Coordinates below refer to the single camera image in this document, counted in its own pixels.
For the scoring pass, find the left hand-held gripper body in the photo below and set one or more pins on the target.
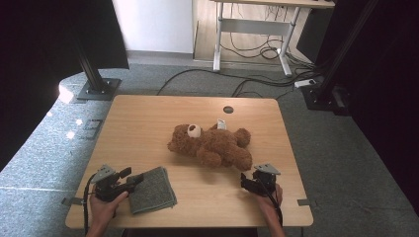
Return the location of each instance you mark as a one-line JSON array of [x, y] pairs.
[[105, 187]]

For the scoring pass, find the person's right hand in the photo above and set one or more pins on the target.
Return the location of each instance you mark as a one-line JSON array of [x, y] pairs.
[[271, 205]]

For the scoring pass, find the grey towel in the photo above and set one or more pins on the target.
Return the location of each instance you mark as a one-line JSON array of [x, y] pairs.
[[153, 194]]

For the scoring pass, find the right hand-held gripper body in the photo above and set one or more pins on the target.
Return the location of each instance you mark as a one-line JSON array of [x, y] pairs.
[[265, 182]]

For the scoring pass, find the black metal stand grey base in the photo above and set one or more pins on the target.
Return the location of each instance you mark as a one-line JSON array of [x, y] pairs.
[[95, 87]]

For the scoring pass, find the person's left hand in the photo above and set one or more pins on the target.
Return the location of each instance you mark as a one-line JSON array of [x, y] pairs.
[[103, 212]]

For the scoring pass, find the white desk frame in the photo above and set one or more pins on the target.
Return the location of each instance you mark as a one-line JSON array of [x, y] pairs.
[[253, 26]]

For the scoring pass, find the white power strip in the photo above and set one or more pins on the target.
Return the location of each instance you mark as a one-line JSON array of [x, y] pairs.
[[304, 83]]

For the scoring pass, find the black curtain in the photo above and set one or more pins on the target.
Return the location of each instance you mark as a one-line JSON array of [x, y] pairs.
[[388, 98], [33, 65]]

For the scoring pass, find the grey table edge bracket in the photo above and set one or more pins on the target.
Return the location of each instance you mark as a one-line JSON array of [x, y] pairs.
[[304, 202], [73, 201]]

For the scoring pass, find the brown teddy bear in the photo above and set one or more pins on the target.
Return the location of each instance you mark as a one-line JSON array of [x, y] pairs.
[[217, 144]]

